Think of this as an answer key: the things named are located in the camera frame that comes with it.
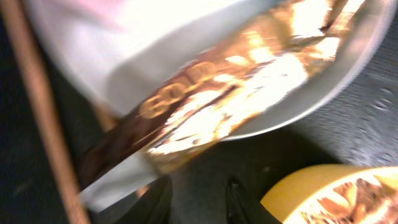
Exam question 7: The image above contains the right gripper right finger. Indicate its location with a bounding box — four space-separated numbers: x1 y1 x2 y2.
226 177 282 224

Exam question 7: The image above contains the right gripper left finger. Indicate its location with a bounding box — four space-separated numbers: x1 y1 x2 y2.
114 175 173 224

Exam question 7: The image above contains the yellow bowl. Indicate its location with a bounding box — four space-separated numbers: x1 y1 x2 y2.
261 164 397 223

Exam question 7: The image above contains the gold snack wrapper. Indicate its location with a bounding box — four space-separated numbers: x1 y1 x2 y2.
78 1 362 212

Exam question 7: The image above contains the food scraps and rice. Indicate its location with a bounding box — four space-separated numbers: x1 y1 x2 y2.
300 179 397 224

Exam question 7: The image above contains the right wooden chopstick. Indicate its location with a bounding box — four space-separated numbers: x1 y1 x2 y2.
91 104 150 198

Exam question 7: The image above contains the wooden chopstick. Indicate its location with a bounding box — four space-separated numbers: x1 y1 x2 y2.
1 1 91 224
91 104 150 198

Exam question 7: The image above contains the left wooden chopstick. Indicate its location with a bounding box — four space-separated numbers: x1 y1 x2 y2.
1 1 91 224

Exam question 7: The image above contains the round black tray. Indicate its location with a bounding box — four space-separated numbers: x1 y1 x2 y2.
1 22 397 224

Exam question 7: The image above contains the grey plate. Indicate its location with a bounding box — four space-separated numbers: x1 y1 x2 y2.
25 0 397 140

